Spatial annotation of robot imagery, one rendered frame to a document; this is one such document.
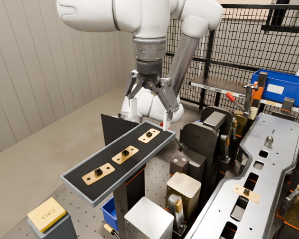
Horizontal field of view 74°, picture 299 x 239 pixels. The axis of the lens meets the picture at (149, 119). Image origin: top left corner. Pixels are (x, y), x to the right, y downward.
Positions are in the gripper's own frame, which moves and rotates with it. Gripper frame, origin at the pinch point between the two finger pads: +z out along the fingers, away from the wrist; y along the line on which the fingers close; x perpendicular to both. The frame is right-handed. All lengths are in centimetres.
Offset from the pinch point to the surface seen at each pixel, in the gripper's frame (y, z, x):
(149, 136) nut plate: 0.5, 6.3, -0.8
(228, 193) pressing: 28.5, 22.9, 6.9
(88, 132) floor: -169, 123, 87
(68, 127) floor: -201, 123, 78
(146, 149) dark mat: 3.5, 6.9, -6.5
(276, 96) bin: 30, 18, 92
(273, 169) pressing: 39, 23, 29
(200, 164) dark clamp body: 17.6, 14.9, 6.0
